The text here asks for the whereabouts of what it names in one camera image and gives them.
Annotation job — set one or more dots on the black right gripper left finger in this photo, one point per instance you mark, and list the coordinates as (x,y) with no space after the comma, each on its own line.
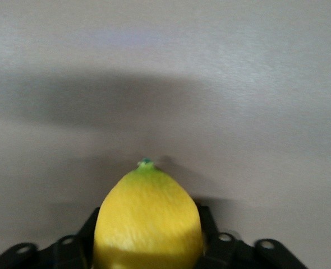
(81,249)

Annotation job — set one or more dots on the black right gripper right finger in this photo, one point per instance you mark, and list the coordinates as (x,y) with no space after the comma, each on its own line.
(218,252)

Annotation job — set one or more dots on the yellow lemon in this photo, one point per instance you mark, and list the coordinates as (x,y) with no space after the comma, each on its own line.
(148,218)

